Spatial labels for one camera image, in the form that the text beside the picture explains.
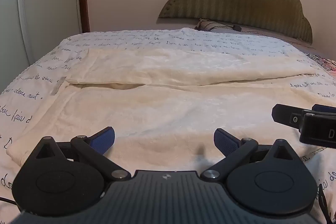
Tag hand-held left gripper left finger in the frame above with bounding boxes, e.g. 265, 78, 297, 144
34, 126, 132, 183

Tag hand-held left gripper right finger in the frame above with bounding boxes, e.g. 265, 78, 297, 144
201, 128, 298, 183

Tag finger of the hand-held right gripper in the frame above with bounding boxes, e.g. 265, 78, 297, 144
311, 104, 336, 116
272, 104, 305, 132

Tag cream plush pants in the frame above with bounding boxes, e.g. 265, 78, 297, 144
6, 48, 336, 169

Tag floral patterned blanket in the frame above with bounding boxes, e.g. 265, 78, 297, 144
307, 53, 336, 74

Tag white script-print bedspread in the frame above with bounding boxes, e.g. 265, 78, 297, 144
0, 27, 336, 224

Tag striped pillow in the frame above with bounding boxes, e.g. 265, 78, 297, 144
196, 18, 317, 51

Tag white flower-sticker wardrobe door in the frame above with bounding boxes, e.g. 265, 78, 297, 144
0, 0, 82, 93

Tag black cable on pillow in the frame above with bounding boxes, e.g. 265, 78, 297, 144
210, 21, 241, 32

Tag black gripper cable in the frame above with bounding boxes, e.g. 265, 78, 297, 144
0, 196, 17, 207

